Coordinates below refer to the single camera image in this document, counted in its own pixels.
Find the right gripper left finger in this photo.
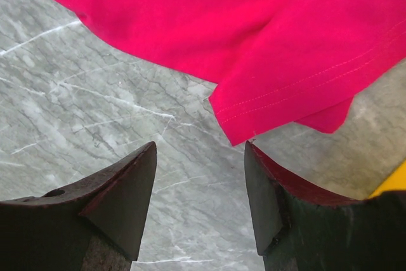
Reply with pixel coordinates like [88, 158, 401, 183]
[1, 142, 157, 270]

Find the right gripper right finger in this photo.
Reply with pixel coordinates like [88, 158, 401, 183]
[244, 143, 405, 270]

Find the pink t-shirt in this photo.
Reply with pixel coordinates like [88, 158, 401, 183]
[55, 0, 405, 145]

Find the yellow plastic tray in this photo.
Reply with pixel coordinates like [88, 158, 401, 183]
[369, 161, 406, 199]

